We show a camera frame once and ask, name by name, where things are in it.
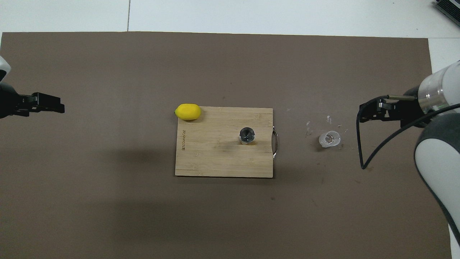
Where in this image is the brown table mat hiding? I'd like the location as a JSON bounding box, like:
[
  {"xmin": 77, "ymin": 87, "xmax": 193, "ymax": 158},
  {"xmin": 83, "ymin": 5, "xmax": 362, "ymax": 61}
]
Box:
[{"xmin": 0, "ymin": 32, "xmax": 452, "ymax": 259}]

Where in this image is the grey striped device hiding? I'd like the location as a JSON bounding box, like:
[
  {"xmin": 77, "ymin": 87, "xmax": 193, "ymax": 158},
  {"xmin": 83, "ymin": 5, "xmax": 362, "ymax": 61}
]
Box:
[{"xmin": 433, "ymin": 0, "xmax": 460, "ymax": 27}]

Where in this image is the wooden cutting board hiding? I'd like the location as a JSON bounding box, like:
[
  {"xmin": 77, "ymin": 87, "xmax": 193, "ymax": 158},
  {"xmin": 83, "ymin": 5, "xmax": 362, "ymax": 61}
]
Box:
[{"xmin": 175, "ymin": 106, "xmax": 273, "ymax": 178}]

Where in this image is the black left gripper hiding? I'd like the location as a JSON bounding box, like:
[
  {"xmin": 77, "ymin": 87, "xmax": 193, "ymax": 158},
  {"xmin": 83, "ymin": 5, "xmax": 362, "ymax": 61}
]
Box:
[{"xmin": 0, "ymin": 83, "xmax": 65, "ymax": 118}]

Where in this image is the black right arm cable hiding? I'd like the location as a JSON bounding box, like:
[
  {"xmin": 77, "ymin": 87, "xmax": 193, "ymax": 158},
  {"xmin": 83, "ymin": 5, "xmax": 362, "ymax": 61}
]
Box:
[{"xmin": 356, "ymin": 94, "xmax": 460, "ymax": 170}]

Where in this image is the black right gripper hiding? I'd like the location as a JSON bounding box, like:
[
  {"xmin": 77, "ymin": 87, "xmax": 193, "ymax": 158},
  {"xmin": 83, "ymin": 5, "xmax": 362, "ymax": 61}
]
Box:
[{"xmin": 359, "ymin": 97, "xmax": 432, "ymax": 128}]

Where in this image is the yellow lemon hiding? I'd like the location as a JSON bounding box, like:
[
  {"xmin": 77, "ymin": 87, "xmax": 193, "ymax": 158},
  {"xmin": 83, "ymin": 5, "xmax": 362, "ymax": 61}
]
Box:
[{"xmin": 175, "ymin": 104, "xmax": 202, "ymax": 121}]

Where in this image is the clear glass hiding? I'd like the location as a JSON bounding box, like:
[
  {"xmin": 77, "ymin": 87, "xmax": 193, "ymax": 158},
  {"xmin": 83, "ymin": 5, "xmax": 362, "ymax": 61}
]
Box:
[{"xmin": 239, "ymin": 127, "xmax": 256, "ymax": 145}]

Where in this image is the clear plastic cup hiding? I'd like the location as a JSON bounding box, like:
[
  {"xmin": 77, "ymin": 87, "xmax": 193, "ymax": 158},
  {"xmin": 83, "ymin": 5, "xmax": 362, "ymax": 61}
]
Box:
[{"xmin": 319, "ymin": 130, "xmax": 341, "ymax": 149}]

